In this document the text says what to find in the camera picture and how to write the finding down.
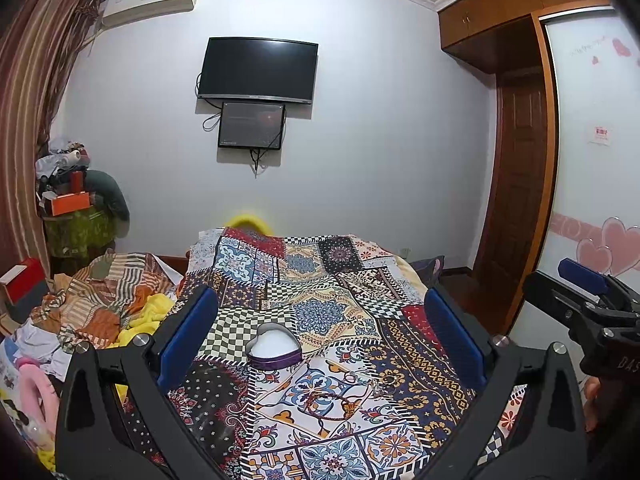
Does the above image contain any dark green plush cushion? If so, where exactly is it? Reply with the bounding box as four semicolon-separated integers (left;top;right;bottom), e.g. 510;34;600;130
85;169;130;222

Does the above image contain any yellow cloth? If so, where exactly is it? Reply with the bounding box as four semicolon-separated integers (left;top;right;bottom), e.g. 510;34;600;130
110;294;175;348

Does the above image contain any small black wall monitor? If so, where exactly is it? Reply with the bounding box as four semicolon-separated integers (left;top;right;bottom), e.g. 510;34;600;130
218;102;285;151

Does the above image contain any colourful patchwork bedspread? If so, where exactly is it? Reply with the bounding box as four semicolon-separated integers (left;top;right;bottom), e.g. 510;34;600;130
117;226;526;480

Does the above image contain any large black wall television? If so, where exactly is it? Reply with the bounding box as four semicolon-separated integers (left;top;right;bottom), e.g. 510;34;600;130
198;37;318;104

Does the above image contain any brown wooden wardrobe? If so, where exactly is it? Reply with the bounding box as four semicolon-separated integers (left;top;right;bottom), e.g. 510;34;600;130
436;0;608;333

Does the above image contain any orange box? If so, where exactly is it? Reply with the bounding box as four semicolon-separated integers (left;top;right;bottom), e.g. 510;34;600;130
46;192;91;217

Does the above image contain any pink plush toy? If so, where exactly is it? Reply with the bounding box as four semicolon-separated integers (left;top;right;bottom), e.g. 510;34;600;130
18;363;60;436

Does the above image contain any white frosted sliding door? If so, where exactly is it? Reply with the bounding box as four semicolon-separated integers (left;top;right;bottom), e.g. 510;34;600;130
508;6;640;361

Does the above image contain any yellow pillow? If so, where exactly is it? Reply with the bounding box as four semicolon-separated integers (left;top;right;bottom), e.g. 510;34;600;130
226;214;273;236

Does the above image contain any striped orange brown blanket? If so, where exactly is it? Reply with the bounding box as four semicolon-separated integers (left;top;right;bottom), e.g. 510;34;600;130
29;252;175;352

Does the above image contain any brown wooden door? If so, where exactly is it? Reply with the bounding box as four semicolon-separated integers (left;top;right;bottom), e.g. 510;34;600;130
474;70;547;315

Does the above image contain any red box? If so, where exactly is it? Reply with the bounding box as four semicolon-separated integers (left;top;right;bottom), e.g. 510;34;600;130
0;258;46;304

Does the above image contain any striped brown curtain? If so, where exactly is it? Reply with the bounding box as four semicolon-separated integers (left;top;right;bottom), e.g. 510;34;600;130
1;0;103;272

